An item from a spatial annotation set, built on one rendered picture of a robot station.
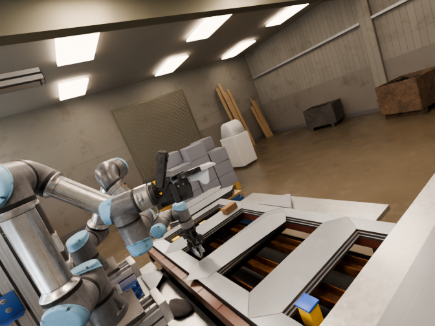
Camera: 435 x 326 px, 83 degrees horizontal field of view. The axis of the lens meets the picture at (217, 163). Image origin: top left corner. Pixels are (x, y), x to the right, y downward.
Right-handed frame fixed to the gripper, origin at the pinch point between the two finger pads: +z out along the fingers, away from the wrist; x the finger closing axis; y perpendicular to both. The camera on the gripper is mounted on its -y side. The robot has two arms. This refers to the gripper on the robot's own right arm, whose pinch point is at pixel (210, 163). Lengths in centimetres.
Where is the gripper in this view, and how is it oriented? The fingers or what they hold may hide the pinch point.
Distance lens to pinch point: 75.8
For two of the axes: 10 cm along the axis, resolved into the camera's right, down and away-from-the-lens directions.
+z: 9.2, -3.8, 0.8
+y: 3.7, 9.3, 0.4
